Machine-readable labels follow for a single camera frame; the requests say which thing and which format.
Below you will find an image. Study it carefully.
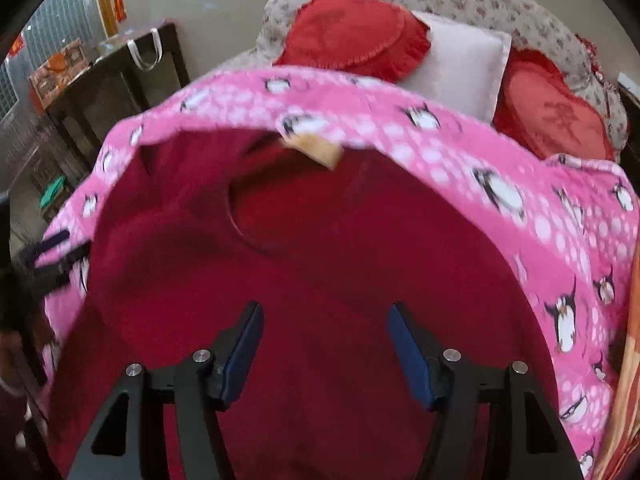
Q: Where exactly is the dark red sweater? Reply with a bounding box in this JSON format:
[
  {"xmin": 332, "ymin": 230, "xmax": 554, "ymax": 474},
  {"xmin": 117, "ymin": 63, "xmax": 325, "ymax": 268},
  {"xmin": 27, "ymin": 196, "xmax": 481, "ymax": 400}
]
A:
[{"xmin": 49, "ymin": 130, "xmax": 558, "ymax": 479}]

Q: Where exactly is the green cloth on stool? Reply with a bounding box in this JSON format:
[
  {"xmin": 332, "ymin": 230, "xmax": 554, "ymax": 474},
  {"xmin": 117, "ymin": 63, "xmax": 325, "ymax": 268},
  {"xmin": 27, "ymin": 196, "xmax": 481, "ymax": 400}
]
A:
[{"xmin": 39, "ymin": 176, "xmax": 66, "ymax": 209}]

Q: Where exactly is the orange printed box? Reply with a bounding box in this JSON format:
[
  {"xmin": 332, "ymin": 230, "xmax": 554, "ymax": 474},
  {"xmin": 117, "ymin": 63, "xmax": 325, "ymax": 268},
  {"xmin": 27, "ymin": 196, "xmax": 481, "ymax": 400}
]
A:
[{"xmin": 29, "ymin": 38, "xmax": 89, "ymax": 113}]

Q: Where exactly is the dark wooden side table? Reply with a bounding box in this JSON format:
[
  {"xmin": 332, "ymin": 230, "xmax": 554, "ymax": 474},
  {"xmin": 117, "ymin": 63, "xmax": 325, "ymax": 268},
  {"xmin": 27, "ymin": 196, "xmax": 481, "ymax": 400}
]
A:
[{"xmin": 46, "ymin": 22, "xmax": 191, "ymax": 170}]

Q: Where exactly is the pink penguin blanket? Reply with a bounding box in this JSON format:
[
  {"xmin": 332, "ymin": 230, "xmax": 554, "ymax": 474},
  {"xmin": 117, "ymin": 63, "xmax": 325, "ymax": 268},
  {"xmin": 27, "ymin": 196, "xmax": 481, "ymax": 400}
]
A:
[{"xmin": 46, "ymin": 67, "xmax": 639, "ymax": 479}]

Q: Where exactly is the right red heart pillow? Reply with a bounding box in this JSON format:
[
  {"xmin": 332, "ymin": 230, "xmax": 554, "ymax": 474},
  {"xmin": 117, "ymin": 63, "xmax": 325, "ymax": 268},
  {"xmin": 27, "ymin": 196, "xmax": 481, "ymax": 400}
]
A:
[{"xmin": 492, "ymin": 49, "xmax": 614, "ymax": 160}]

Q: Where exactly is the red heart pillow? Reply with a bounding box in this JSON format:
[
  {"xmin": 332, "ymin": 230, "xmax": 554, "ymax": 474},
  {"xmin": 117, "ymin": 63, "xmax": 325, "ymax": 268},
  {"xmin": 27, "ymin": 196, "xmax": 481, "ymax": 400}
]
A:
[
  {"xmin": 492, "ymin": 49, "xmax": 614, "ymax": 160},
  {"xmin": 275, "ymin": 0, "xmax": 431, "ymax": 84}
]

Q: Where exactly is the white square pillow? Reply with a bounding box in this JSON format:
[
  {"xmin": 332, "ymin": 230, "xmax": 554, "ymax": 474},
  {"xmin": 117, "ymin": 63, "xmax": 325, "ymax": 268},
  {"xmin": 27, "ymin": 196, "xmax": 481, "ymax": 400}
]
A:
[{"xmin": 399, "ymin": 11, "xmax": 512, "ymax": 124}]

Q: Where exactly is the left red heart pillow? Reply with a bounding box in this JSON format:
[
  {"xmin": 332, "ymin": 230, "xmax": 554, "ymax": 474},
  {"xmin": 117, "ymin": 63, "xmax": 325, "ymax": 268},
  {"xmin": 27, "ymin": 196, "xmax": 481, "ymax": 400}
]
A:
[{"xmin": 275, "ymin": 0, "xmax": 431, "ymax": 84}]

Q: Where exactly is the floral bed headboard cover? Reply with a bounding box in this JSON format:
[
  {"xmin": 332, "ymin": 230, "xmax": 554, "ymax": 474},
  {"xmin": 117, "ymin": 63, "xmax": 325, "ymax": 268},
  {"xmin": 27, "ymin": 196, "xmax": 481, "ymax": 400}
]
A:
[{"xmin": 218, "ymin": 0, "xmax": 629, "ymax": 155}]

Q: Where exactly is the bag with white handles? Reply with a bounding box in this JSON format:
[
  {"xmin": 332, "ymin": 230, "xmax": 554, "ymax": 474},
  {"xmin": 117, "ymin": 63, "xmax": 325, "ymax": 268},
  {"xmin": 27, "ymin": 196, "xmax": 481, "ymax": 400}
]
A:
[{"xmin": 96, "ymin": 27, "xmax": 164, "ymax": 73}]

